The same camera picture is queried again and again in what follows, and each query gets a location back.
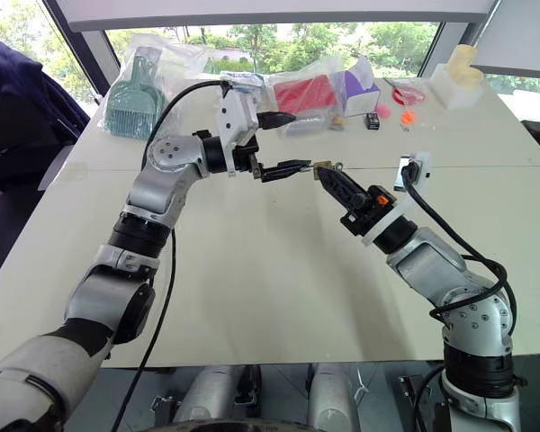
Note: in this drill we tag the small black box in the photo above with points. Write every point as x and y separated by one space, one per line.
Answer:
372 121

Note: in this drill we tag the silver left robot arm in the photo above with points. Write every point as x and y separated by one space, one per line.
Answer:
159 182

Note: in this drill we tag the purple and white box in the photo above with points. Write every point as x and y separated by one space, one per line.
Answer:
360 90

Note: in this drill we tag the pale yellow plastic fitting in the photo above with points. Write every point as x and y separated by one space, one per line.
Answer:
463 67

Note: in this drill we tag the teal dustpan and brush set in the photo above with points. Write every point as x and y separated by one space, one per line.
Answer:
132 101

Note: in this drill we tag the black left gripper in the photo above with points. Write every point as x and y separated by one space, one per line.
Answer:
244 155

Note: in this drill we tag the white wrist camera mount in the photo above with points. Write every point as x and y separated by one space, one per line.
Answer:
389 219
232 119

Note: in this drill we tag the clear plastic bottle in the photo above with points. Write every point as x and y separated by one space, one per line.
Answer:
303 128

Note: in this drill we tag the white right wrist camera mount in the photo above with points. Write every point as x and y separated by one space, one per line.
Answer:
389 219

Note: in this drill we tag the silver rounded robot leg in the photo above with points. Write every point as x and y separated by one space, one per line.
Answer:
330 396
207 396

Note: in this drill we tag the teal dustpan in plastic bag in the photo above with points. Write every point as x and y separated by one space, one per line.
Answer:
180 63

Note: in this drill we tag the dark blue jacket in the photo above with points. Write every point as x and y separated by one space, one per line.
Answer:
18 103

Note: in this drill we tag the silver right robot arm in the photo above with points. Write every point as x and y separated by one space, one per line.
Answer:
432 265

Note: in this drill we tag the red flat pack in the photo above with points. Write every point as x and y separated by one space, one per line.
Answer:
303 92

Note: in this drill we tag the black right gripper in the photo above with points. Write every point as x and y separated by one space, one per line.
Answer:
368 208

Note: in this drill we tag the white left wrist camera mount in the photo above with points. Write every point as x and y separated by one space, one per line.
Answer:
232 119

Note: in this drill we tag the crinkled clear plastic bag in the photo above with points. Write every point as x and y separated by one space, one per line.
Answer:
317 67

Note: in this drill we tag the orange small object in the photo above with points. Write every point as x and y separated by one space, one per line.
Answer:
407 118

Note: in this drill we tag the pink small object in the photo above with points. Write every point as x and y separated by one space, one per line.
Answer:
383 110

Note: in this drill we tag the silver padlock key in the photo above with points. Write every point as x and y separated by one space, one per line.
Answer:
307 170

